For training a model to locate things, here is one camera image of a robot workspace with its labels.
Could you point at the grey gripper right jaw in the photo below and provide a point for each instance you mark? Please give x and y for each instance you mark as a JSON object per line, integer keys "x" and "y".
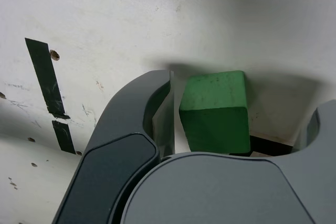
{"x": 223, "y": 192}

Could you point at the green cube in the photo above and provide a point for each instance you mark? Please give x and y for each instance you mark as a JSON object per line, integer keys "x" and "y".
{"x": 215, "y": 119}

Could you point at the black tape square outline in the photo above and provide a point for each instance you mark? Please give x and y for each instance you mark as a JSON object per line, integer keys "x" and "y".
{"x": 270, "y": 141}

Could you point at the black tape strip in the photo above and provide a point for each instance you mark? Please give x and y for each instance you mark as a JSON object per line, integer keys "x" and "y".
{"x": 46, "y": 77}

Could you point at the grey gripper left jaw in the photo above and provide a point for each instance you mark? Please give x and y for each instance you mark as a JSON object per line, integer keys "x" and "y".
{"x": 118, "y": 140}

